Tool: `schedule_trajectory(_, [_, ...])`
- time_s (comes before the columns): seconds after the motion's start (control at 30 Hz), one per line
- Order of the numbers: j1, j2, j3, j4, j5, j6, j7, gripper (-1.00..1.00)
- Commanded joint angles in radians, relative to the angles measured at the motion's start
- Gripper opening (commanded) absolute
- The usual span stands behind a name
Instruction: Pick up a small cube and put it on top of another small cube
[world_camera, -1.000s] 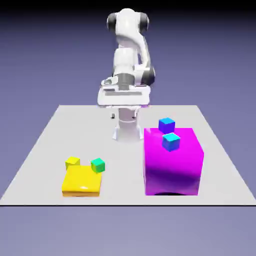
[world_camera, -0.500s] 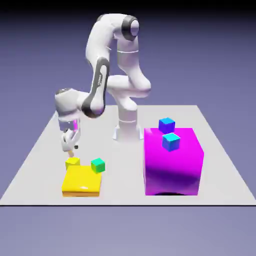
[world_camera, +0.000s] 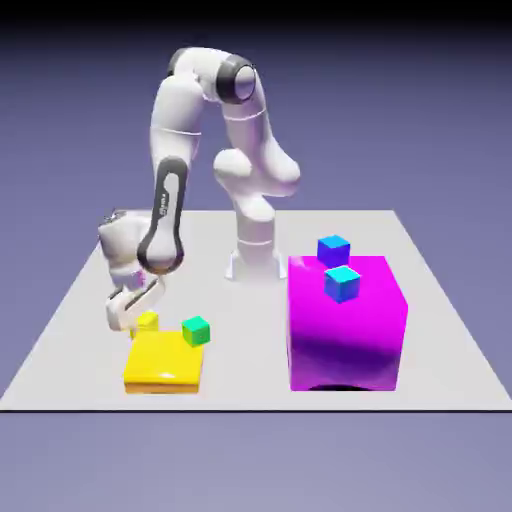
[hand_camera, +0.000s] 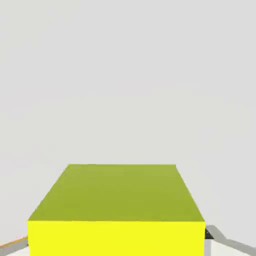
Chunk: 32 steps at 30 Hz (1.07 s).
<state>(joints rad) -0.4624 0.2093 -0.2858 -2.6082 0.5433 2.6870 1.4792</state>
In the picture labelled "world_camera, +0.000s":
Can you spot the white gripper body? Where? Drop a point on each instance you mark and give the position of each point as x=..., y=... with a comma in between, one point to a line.
x=130, y=304

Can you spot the small cyan cube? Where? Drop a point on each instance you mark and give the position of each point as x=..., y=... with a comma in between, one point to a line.
x=341, y=284

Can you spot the large yellow box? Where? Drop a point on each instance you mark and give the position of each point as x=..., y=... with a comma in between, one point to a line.
x=164, y=360

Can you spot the large magenta box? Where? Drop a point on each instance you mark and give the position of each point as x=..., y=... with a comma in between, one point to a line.
x=344, y=340

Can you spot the small yellow cube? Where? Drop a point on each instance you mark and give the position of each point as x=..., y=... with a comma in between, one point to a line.
x=148, y=321

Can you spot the small blue cube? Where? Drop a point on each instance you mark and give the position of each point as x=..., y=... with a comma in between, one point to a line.
x=333, y=250

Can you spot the small green cube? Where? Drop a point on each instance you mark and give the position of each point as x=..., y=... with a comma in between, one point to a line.
x=196, y=330

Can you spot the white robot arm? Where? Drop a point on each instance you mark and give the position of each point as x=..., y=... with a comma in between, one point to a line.
x=176, y=120

